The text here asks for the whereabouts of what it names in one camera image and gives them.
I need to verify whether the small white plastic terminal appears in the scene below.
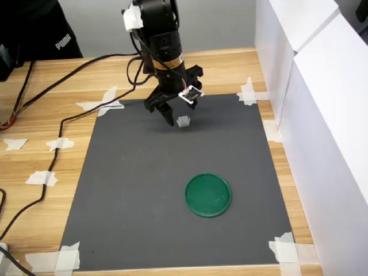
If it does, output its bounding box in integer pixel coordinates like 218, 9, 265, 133
176, 114, 191, 129

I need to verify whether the round green lid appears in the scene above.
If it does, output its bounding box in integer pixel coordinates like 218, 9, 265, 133
184, 172, 232, 219

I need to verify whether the white tape piece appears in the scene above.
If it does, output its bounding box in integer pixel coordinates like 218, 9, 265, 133
237, 76, 270, 106
25, 241, 81, 273
269, 231, 320, 274
3, 138, 29, 151
45, 137, 75, 152
25, 170, 58, 187
262, 120, 281, 144
75, 85, 125, 117

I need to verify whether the dark grey mat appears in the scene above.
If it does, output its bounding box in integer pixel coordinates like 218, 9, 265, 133
59, 93, 294, 273

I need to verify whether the white partition board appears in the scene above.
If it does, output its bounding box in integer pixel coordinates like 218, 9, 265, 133
254, 0, 340, 124
278, 14, 368, 276

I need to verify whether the white camera circuit board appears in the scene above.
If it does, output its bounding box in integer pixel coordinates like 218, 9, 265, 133
178, 85, 204, 104

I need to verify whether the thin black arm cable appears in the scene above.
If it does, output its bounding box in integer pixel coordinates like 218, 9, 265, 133
126, 28, 158, 87

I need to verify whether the thick black camera cable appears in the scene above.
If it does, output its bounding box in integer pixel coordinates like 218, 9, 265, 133
0, 53, 139, 241

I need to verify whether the multicoloured wire bundle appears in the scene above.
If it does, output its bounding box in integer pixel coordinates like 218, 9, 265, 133
0, 60, 35, 131

